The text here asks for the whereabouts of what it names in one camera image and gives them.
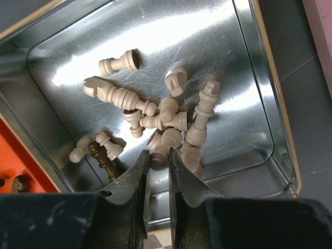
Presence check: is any pink three-tier shelf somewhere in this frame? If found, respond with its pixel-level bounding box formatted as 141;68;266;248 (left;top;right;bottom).
302;0;331;96

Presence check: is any white king in tin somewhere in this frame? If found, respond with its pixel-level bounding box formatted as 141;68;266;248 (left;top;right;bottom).
185;80;220;146

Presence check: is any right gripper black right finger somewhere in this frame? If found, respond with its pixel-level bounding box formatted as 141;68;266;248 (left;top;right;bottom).
169;150;331;248

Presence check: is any orange tin box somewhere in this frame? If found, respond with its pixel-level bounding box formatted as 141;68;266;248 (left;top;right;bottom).
1;117;60;194

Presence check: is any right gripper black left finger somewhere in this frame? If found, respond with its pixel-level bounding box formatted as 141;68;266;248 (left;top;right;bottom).
1;150;149;248

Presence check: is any white rook in tin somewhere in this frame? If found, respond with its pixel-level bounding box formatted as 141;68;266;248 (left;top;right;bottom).
99;50;140;76

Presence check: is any dark king in beige tin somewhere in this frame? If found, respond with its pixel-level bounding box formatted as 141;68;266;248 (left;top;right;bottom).
88;141;121;182

